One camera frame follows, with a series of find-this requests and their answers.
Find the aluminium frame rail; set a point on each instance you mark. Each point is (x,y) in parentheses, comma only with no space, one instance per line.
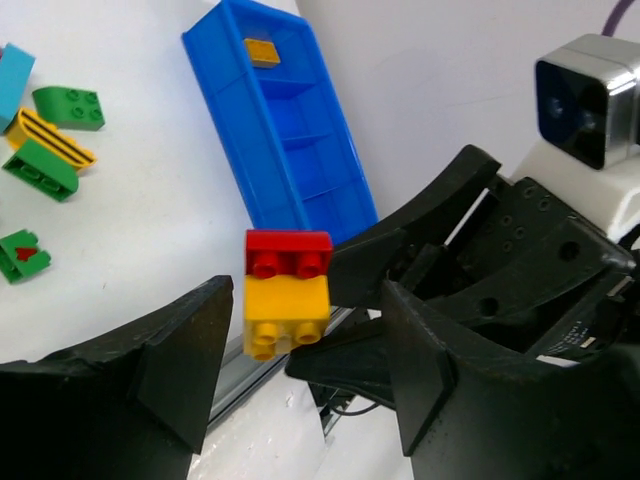
(239,377)

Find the small red lego brick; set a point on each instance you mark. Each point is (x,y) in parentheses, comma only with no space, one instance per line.
(303,254)

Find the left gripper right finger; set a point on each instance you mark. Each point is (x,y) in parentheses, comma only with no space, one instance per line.
(468,408)

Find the green square lego brick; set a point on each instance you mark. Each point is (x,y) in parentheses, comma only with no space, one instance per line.
(69,108)

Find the light blue long lego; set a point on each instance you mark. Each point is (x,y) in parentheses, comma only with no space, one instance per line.
(16,66)

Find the orange lego brick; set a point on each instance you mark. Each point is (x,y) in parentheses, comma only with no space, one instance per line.
(262,53)

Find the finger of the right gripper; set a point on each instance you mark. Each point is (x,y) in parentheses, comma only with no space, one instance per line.
(354,360)

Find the yellow striped lego brick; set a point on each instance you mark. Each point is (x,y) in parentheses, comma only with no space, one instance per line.
(28,125)

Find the green curved lego brick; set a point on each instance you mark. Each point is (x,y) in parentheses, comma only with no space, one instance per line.
(43,170)

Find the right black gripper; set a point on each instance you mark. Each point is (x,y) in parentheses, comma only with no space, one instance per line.
(516,265)

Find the blue compartment tray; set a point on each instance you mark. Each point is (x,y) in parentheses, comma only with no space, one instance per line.
(283,130)

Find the green lego with red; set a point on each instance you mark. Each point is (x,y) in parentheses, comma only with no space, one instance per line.
(21,256)

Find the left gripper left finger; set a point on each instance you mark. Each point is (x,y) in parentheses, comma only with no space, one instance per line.
(133,403)

